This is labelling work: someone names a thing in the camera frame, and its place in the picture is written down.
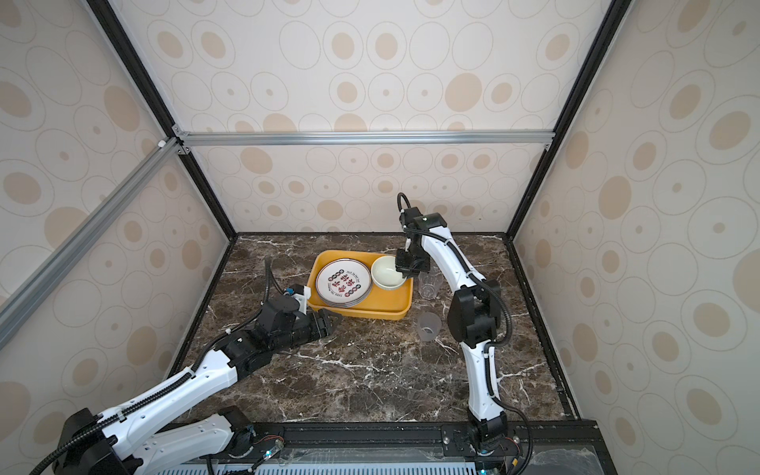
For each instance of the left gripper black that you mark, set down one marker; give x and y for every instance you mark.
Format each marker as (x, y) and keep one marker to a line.
(318, 331)

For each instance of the yellow plastic bin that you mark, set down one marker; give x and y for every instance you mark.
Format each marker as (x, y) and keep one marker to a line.
(380, 304)

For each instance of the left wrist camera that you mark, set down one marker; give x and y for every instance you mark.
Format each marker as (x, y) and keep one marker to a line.
(301, 294)

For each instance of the diagonal aluminium rail left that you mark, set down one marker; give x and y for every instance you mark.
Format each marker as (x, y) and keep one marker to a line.
(37, 288)

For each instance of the black frame post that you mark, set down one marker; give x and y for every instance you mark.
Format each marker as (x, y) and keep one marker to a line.
(106, 17)
(599, 48)

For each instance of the black frame post right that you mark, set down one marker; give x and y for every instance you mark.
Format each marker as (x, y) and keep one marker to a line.
(599, 48)

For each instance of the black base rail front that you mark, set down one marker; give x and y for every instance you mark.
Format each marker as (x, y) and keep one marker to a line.
(542, 447)

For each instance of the horizontal aluminium rail back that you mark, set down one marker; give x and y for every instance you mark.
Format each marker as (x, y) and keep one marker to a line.
(374, 137)

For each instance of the white plate red rim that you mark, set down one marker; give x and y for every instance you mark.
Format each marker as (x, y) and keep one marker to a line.
(344, 283)

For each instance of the cream white bowl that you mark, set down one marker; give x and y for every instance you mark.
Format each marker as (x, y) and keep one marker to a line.
(385, 275)

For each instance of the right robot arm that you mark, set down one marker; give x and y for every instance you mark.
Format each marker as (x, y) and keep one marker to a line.
(478, 318)

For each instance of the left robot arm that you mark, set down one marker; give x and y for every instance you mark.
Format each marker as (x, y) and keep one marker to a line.
(111, 441)

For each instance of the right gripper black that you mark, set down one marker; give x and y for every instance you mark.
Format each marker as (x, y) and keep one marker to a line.
(405, 269)

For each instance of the black frame post left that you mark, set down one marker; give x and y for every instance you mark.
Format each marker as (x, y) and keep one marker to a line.
(106, 17)

